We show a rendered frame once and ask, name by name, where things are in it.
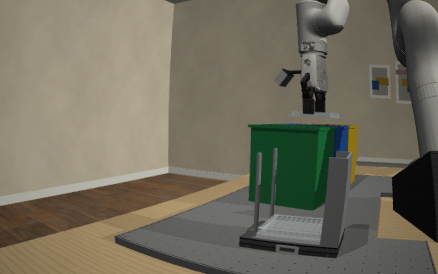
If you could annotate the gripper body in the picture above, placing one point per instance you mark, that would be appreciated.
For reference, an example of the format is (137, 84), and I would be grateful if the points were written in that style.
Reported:
(317, 70)

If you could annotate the green bin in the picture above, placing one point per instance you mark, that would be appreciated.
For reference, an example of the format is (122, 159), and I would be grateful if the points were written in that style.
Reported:
(302, 164)

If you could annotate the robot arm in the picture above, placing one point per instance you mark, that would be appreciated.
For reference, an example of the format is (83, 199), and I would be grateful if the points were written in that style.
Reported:
(416, 38)

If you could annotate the yellow open-top bin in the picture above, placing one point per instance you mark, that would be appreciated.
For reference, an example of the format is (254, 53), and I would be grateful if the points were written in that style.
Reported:
(351, 145)

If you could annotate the blue open-top bin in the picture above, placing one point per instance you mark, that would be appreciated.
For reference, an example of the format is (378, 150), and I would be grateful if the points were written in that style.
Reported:
(340, 140)

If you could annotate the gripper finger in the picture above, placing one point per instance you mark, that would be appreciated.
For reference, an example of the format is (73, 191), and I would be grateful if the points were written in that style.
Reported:
(308, 102)
(320, 101)

